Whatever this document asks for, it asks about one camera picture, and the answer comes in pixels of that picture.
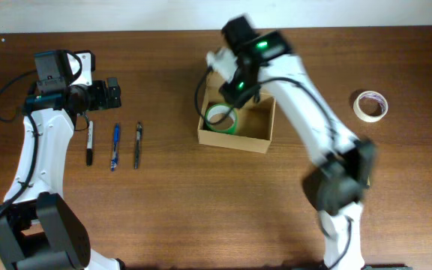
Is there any beige masking tape roll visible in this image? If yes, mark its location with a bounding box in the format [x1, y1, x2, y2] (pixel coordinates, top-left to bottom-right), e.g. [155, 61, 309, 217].
[352, 91, 389, 123]

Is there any blue ballpoint pen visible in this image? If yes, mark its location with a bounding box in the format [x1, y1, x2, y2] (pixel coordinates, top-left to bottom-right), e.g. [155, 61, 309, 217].
[110, 123, 120, 172]

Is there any white black permanent marker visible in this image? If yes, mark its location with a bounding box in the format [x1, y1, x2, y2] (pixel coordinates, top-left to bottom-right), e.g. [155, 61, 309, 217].
[86, 121, 94, 167]

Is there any black clear ballpoint pen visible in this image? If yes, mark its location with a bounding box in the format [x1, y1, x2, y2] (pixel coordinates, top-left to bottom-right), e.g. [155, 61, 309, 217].
[134, 122, 143, 170]

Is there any green tape roll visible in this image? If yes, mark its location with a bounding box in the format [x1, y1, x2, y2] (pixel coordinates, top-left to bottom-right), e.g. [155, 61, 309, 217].
[205, 103, 238, 134]

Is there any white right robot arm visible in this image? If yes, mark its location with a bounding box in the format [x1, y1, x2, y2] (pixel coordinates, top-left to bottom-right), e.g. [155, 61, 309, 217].
[206, 15, 376, 269]

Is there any open cardboard box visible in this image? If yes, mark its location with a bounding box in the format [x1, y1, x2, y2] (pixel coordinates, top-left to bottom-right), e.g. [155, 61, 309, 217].
[197, 72, 276, 154]

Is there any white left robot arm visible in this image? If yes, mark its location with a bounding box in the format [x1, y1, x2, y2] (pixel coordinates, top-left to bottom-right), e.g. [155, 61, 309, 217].
[0, 49, 126, 269]

